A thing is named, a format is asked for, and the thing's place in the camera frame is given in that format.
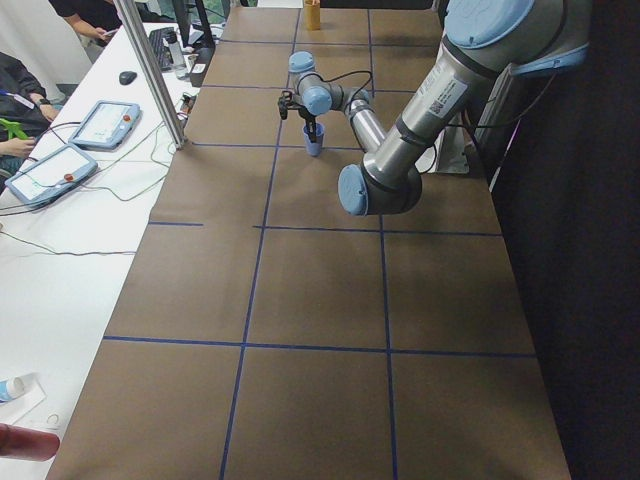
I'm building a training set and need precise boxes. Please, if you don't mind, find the aluminium frame post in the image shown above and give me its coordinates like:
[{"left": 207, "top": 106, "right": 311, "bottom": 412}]
[{"left": 114, "top": 0, "right": 186, "bottom": 150}]

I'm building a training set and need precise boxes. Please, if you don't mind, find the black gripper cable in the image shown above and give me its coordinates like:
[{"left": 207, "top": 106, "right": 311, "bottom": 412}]
[{"left": 319, "top": 69, "right": 375, "bottom": 101}]

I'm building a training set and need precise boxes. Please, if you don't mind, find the black keyboard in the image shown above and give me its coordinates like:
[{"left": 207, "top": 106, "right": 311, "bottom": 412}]
[{"left": 148, "top": 27, "right": 175, "bottom": 72}]

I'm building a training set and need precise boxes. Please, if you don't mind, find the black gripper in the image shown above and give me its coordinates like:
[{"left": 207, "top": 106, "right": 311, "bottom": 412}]
[{"left": 299, "top": 107, "right": 319, "bottom": 146}]

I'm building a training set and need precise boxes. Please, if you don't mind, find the seated person dark jacket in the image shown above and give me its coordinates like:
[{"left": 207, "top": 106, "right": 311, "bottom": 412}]
[{"left": 1, "top": 53, "right": 59, "bottom": 176}]

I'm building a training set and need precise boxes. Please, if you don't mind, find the far teach pendant tablet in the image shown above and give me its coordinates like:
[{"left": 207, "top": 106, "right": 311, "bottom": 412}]
[{"left": 68, "top": 100, "right": 141, "bottom": 151}]

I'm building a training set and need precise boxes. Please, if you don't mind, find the person in black shirt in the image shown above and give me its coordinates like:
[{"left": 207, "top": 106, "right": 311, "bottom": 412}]
[{"left": 49, "top": 0, "right": 122, "bottom": 46}]

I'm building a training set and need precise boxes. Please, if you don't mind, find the near teach pendant tablet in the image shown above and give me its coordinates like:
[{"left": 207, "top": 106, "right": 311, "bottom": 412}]
[{"left": 5, "top": 144, "right": 98, "bottom": 206}]

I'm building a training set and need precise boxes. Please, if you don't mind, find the orange cup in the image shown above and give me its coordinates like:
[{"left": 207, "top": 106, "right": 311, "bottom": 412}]
[{"left": 303, "top": 0, "right": 321, "bottom": 31}]

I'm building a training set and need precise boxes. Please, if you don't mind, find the red cylinder bottle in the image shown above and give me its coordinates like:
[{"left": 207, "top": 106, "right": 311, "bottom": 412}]
[{"left": 1, "top": 424, "right": 60, "bottom": 461}]

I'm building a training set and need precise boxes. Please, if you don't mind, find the blue ribbed plastic cup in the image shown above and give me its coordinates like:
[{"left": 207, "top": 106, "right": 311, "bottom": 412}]
[{"left": 302, "top": 123, "right": 325, "bottom": 157}]

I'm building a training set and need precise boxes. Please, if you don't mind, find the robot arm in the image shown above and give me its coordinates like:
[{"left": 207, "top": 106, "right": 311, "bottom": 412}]
[{"left": 278, "top": 1, "right": 592, "bottom": 216}]

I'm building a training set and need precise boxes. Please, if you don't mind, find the white blue tube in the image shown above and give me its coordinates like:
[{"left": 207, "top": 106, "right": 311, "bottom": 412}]
[{"left": 1, "top": 373, "right": 40, "bottom": 404}]

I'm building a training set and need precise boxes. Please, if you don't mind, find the orange connector board near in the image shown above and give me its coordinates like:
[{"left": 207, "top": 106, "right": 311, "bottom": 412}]
[{"left": 177, "top": 92, "right": 197, "bottom": 119}]

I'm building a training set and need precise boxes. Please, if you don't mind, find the black computer mouse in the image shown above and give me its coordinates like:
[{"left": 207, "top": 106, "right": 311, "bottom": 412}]
[{"left": 118, "top": 71, "right": 137, "bottom": 86}]

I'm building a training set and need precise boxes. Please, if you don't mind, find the teach pendant tablet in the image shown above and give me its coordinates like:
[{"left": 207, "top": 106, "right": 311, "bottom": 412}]
[
  {"left": 5, "top": 144, "right": 98, "bottom": 206},
  {"left": 68, "top": 100, "right": 141, "bottom": 151}
]

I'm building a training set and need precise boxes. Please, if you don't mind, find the clear water bottle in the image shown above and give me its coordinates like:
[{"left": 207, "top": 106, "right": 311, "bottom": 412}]
[{"left": 165, "top": 31, "right": 189, "bottom": 80}]

